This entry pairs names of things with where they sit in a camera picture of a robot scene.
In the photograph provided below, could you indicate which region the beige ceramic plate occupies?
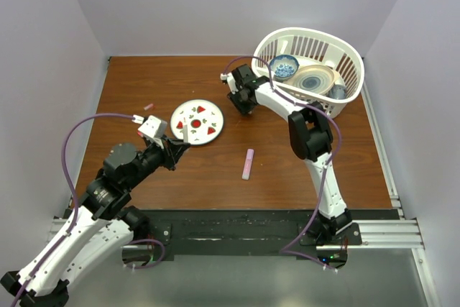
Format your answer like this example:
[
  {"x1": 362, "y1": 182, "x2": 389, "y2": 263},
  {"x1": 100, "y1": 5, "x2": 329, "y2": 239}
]
[{"x1": 290, "y1": 65, "x2": 340, "y2": 95}]

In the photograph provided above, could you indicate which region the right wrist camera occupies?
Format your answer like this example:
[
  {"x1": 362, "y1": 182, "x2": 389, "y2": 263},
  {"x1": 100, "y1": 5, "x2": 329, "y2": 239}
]
[{"x1": 220, "y1": 73, "x2": 239, "y2": 94}]

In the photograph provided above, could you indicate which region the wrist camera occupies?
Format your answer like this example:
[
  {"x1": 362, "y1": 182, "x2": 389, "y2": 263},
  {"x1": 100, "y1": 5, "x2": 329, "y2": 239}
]
[
  {"x1": 220, "y1": 73, "x2": 239, "y2": 94},
  {"x1": 138, "y1": 115, "x2": 167, "y2": 141}
]

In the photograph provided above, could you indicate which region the watermelon pattern plate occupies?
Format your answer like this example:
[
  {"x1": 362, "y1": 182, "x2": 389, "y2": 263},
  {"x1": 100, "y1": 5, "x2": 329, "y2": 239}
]
[{"x1": 170, "y1": 99, "x2": 224, "y2": 146}]

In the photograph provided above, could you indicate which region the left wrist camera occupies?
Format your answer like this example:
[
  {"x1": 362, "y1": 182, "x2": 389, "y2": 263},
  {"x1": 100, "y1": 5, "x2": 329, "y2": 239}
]
[{"x1": 138, "y1": 115, "x2": 167, "y2": 141}]

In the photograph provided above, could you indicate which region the white peach-tipped pen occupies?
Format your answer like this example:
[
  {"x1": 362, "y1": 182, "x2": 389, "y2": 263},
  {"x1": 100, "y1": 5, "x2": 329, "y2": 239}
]
[{"x1": 183, "y1": 126, "x2": 189, "y2": 142}]

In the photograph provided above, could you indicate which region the white plastic dish basket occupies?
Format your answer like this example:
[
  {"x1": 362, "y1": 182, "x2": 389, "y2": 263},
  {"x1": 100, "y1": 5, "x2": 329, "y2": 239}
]
[{"x1": 252, "y1": 27, "x2": 364, "y2": 118}]

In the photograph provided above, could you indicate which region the grey blue cup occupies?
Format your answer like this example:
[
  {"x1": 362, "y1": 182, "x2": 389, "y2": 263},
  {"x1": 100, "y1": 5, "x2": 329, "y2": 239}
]
[{"x1": 328, "y1": 84, "x2": 347, "y2": 100}]

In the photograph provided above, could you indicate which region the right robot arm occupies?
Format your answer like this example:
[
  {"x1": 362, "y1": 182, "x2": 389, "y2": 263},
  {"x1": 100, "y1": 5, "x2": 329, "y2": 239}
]
[{"x1": 220, "y1": 65, "x2": 352, "y2": 244}]

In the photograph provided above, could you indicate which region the pink red pen cap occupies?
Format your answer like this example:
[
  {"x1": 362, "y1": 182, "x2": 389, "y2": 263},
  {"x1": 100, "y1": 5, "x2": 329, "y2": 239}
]
[{"x1": 144, "y1": 104, "x2": 155, "y2": 111}]

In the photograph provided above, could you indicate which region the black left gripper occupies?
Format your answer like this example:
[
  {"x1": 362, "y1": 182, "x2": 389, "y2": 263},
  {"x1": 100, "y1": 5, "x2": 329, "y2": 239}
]
[{"x1": 125, "y1": 132, "x2": 189, "y2": 190}]

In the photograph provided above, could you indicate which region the black mounting base plate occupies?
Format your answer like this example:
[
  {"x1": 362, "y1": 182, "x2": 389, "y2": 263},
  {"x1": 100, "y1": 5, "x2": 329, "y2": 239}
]
[{"x1": 134, "y1": 209, "x2": 398, "y2": 265}]

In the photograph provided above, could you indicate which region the blue patterned bowl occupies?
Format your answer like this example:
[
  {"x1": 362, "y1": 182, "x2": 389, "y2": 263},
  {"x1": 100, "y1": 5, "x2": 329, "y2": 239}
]
[{"x1": 270, "y1": 55, "x2": 299, "y2": 82}]

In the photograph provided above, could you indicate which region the pink highlighter pen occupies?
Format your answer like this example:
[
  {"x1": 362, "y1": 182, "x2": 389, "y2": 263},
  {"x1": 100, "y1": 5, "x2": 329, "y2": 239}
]
[{"x1": 241, "y1": 149, "x2": 254, "y2": 180}]

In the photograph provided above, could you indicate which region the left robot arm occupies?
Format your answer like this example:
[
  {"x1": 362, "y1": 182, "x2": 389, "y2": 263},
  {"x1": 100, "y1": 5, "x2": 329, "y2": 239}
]
[{"x1": 1, "y1": 137, "x2": 190, "y2": 306}]

